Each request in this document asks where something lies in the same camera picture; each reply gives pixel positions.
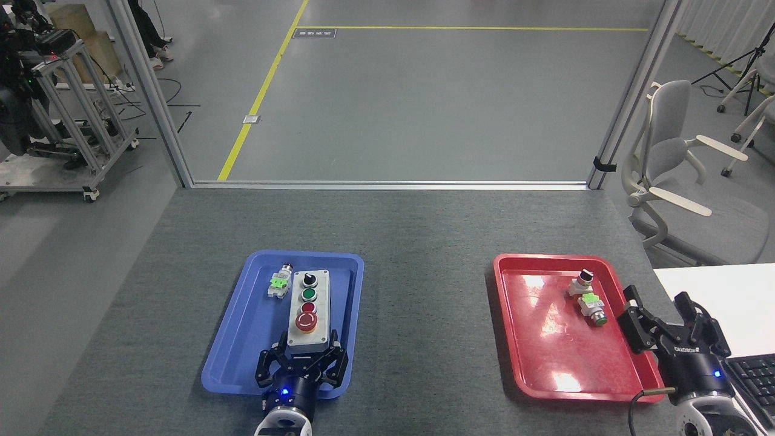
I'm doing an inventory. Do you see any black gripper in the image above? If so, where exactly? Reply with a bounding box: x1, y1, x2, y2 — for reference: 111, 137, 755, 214
254, 330, 351, 419
618, 285, 737, 406

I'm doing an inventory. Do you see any grey four-button control box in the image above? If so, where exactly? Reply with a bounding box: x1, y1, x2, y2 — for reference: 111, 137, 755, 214
287, 269, 331, 356

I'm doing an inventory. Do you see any cardboard box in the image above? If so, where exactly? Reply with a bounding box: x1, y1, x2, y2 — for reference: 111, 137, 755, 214
48, 5, 122, 82

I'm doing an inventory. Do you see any blue plastic tray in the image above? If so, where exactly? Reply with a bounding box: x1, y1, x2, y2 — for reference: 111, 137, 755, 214
201, 250, 365, 400

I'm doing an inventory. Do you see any white desk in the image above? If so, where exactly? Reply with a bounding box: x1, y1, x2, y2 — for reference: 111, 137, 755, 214
653, 263, 775, 436

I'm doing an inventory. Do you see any black keyboard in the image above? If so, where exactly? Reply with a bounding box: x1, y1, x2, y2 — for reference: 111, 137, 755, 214
724, 354, 775, 428

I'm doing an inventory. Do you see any red plastic tray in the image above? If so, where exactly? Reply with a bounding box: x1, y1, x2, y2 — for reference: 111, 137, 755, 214
492, 253, 667, 402

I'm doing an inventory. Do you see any grey office chair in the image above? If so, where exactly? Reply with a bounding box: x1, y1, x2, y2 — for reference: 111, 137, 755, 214
621, 80, 771, 267

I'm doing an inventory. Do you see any white office chair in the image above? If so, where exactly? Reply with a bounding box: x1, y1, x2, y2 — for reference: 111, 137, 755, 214
716, 67, 765, 114
721, 94, 775, 177

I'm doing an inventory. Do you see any black tripod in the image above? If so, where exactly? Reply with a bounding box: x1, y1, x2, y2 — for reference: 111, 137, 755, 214
691, 23, 775, 97

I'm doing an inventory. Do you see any white curtain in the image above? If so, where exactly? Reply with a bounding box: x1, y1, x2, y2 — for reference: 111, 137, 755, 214
675, 0, 775, 79

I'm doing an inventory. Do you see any person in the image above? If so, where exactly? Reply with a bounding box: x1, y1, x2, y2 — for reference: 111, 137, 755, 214
128, 0, 174, 71

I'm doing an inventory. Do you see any black machine on cart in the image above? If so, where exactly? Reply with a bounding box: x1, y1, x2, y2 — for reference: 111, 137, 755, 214
0, 0, 79, 157

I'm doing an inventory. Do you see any red-head push button switch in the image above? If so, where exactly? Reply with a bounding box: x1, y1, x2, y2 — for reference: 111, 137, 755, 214
267, 263, 295, 300

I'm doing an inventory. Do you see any green-head push button switch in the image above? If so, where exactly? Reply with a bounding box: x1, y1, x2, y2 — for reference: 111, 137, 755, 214
578, 293, 608, 328

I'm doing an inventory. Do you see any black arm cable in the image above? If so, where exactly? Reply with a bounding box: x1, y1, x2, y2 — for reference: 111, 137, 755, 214
628, 388, 676, 436

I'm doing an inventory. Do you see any black-knob selector switch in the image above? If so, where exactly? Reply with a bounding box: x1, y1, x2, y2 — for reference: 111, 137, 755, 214
568, 269, 595, 297

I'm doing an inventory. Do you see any silver frame rail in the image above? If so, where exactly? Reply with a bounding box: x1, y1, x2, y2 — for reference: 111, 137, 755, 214
193, 180, 591, 191

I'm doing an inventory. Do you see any silver frame post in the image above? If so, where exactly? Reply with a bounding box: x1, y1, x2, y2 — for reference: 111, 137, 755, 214
586, 0, 685, 190
106, 0, 196, 188

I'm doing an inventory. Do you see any black floor cable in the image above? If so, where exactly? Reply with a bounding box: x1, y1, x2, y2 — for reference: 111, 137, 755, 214
115, 76, 200, 134

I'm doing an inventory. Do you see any aluminium frame cart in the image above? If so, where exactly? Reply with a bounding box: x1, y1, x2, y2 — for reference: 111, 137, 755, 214
0, 39, 140, 202

